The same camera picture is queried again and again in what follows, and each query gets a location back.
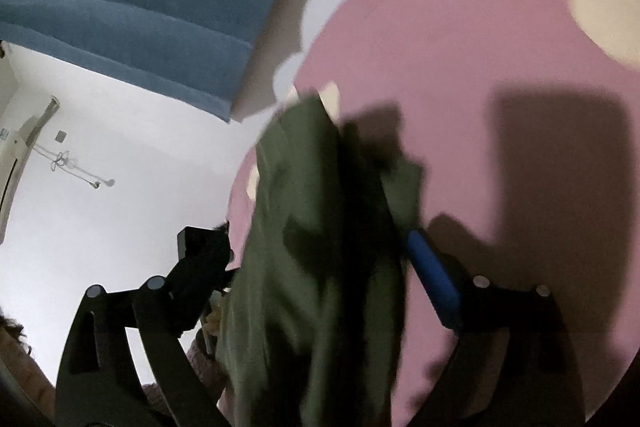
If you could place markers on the dark green shirt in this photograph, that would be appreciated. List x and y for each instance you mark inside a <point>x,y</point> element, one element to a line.
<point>310,257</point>

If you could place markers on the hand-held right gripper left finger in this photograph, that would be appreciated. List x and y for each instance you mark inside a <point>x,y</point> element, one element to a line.
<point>160,332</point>

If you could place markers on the blue wall curtain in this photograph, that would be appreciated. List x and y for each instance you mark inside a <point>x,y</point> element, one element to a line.
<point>150,7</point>

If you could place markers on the grey wall socket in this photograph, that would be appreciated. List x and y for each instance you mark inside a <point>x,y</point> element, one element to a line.
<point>61,136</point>

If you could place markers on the white air conditioner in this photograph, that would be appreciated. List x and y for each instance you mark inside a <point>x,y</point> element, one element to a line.
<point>15,162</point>

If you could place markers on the person's left hand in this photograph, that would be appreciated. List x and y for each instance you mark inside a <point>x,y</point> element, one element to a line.
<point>215,314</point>

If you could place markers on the pink dotted bed sheet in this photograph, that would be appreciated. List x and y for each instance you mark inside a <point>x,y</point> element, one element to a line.
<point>475,47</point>

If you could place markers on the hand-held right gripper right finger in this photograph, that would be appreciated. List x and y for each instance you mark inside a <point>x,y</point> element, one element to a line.
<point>430,272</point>

